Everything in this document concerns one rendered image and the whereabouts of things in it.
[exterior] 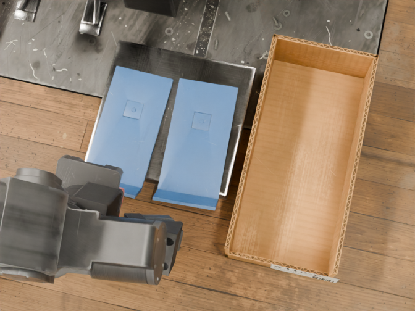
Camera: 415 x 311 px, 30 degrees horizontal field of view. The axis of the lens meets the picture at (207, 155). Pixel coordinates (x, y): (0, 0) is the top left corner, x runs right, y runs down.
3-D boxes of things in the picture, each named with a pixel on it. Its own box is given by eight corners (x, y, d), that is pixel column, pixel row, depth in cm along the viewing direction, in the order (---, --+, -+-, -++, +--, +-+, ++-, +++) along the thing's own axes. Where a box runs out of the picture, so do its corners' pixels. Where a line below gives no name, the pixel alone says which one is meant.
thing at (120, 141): (79, 188, 89) (73, 182, 86) (117, 66, 92) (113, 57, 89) (137, 203, 88) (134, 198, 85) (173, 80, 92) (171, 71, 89)
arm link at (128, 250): (171, 207, 72) (149, 177, 61) (159, 300, 70) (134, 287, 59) (52, 197, 74) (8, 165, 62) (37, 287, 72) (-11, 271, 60)
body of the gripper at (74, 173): (125, 166, 78) (105, 187, 71) (108, 258, 81) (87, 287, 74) (63, 152, 78) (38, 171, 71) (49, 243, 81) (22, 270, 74)
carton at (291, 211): (225, 258, 89) (224, 248, 81) (270, 59, 95) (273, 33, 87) (335, 284, 88) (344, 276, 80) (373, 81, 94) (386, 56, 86)
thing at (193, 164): (154, 205, 88) (152, 199, 85) (180, 79, 92) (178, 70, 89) (215, 215, 87) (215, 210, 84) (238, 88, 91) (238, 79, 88)
